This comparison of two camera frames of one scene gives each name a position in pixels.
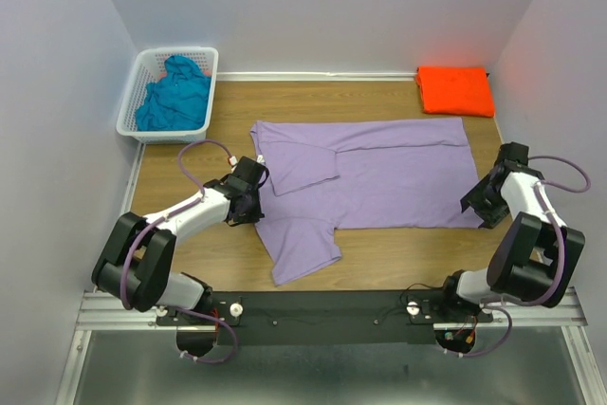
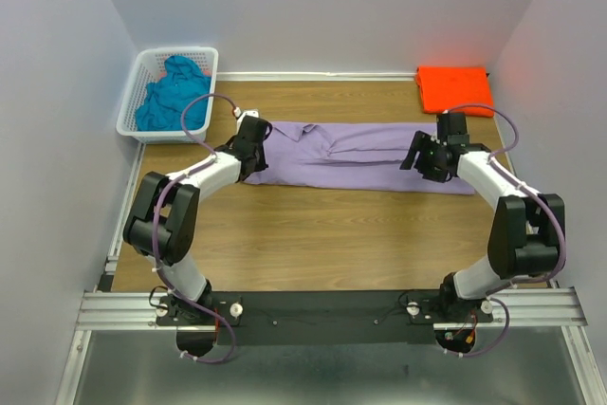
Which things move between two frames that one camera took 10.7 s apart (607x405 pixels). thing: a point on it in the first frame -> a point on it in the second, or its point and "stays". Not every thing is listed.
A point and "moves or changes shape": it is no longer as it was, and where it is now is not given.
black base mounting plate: [326, 317] stays
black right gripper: [491, 217] -> [421, 142]
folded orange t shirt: [457, 90] stays
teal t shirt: [177, 101] stays
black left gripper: [253, 216] -> [261, 162]
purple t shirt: [330, 176] moves or changes shape
